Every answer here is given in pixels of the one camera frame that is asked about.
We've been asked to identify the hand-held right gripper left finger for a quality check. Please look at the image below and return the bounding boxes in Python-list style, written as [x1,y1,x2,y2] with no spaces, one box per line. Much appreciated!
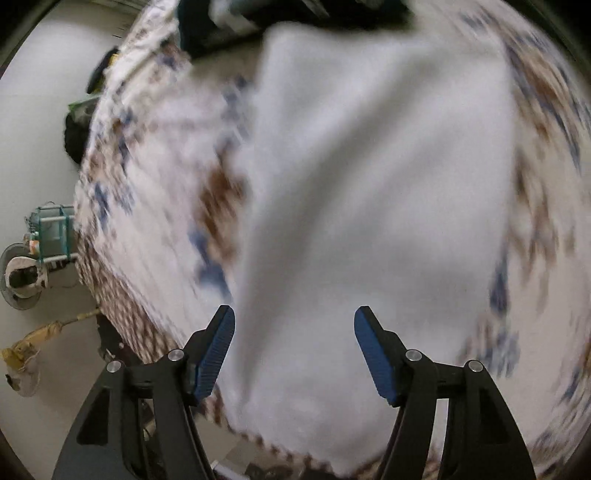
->
[52,305,236,480]

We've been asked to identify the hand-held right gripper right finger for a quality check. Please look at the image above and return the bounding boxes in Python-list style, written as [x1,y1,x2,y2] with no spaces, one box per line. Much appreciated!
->
[354,305,537,480]

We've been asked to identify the white cloth garment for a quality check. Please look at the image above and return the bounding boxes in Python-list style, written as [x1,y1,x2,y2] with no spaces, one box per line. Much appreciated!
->
[221,17,519,477]

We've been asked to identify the patterned bed blanket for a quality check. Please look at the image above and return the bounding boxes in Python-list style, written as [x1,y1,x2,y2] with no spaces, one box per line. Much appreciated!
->
[74,0,591,480]

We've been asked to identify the yellow mop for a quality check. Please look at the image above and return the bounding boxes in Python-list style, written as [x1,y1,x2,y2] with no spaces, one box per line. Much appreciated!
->
[0,308,102,398]

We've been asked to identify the round grey bin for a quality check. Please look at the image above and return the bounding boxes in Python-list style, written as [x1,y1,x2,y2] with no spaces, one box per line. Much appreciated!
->
[0,243,51,311]

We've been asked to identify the green box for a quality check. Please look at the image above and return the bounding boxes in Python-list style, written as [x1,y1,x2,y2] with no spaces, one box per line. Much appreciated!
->
[68,95,100,115]

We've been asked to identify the black bag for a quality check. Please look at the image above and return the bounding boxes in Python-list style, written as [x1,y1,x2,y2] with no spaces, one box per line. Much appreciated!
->
[63,111,95,166]

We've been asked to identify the teal wire rack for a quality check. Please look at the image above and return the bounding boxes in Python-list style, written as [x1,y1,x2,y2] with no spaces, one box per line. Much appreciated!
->
[25,202,77,268]

